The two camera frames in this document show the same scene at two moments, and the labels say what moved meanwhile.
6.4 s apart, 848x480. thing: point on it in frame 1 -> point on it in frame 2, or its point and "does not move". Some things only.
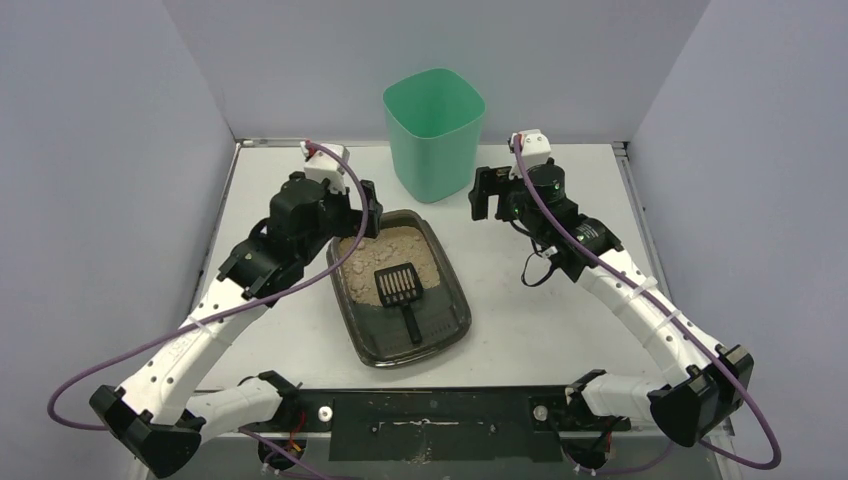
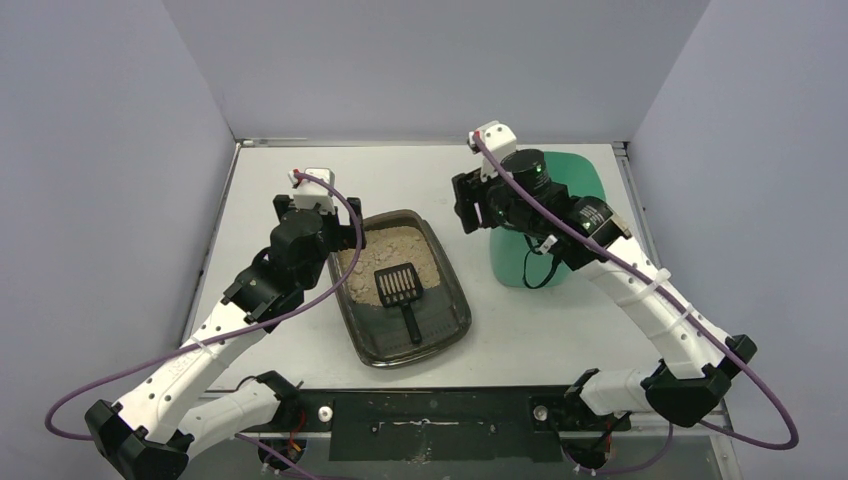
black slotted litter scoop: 399,286 does not move
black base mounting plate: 445,424 does not move
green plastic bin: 434,118 -> 515,261
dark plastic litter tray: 398,291 does not move
